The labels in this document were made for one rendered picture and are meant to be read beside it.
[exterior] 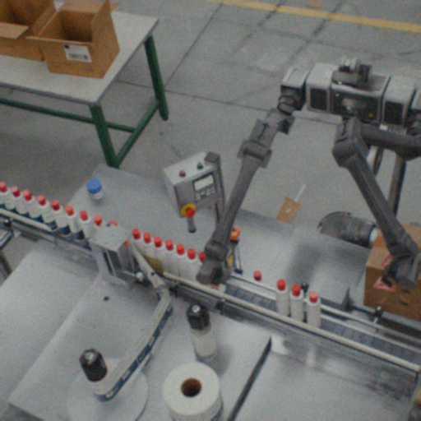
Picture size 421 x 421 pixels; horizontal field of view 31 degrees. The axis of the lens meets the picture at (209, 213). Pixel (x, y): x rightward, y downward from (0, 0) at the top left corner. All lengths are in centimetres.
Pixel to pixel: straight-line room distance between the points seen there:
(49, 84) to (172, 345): 198
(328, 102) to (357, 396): 111
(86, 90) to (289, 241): 161
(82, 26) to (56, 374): 223
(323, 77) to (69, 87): 183
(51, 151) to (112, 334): 234
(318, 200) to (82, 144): 166
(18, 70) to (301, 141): 181
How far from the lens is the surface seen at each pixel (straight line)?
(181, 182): 267
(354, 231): 384
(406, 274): 254
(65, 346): 307
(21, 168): 512
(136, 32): 463
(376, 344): 293
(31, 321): 325
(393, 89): 289
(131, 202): 352
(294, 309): 289
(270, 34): 578
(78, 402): 292
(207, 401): 266
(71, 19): 453
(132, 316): 307
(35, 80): 447
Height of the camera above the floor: 339
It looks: 49 degrees down
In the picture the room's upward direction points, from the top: 10 degrees counter-clockwise
